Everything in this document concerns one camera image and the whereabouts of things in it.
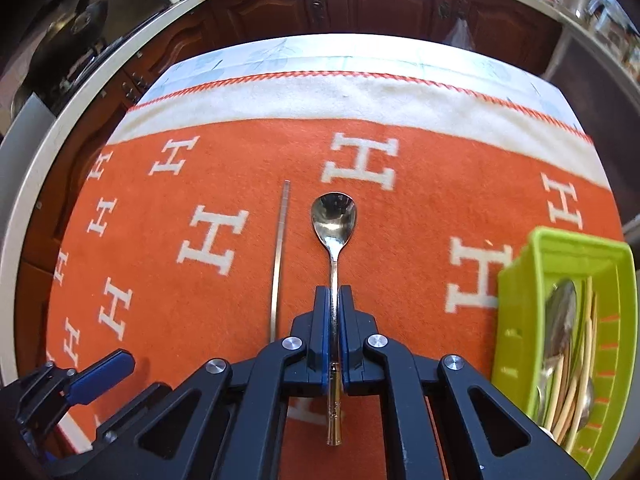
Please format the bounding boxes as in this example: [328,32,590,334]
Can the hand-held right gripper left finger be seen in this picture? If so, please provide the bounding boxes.
[52,285,333,480]

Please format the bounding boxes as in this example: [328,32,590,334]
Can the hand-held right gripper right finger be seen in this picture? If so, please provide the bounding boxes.
[337,285,591,480]

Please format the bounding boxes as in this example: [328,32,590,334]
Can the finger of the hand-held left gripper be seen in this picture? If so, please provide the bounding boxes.
[12,351,136,428]
[92,382,174,448]

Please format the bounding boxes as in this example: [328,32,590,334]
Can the metal chopstick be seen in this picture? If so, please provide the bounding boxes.
[269,180,292,343]

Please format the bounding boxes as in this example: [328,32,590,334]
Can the small spoon brown handle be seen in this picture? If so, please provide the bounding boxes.
[310,191,359,447]

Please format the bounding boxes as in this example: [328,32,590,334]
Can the green plastic utensil tray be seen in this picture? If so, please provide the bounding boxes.
[490,226,640,478]

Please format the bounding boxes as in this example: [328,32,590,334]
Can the large steel spoon patterned handle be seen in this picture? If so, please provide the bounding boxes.
[542,280,581,363]

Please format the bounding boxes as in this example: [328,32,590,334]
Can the steel spoon curved handle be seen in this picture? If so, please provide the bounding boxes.
[570,375,598,431]

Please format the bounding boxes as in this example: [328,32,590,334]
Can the orange blanket white letter pattern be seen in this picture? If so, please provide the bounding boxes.
[45,70,626,480]

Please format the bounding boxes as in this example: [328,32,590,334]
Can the pale blue tile-print tablecloth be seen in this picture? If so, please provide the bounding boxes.
[160,35,576,111]

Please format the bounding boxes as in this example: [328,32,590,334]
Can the hanging clear plastic bag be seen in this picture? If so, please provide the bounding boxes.
[442,17,473,51]

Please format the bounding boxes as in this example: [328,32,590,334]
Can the brown wooden kitchen cabinets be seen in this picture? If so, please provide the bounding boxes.
[15,0,566,281]

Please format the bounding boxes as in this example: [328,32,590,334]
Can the dark wok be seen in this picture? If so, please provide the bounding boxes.
[30,0,111,91]

